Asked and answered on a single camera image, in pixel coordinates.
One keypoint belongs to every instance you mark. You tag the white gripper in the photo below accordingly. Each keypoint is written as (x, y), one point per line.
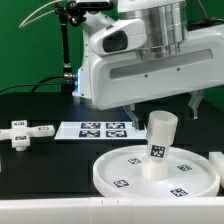
(124, 79)

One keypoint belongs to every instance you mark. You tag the white round table top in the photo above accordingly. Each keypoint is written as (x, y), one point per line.
(128, 172)

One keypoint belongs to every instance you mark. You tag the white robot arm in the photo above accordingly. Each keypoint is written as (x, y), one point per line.
(150, 52)

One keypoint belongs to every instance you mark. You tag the white marker tag sheet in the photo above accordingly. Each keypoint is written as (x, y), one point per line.
(98, 131)

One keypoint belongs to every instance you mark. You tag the white block at right edge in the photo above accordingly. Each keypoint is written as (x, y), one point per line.
(217, 160)

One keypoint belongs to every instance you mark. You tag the white cross-shaped table base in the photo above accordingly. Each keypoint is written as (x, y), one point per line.
(20, 134)

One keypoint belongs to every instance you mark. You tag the white front rail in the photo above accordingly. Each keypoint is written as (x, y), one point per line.
(208, 210)

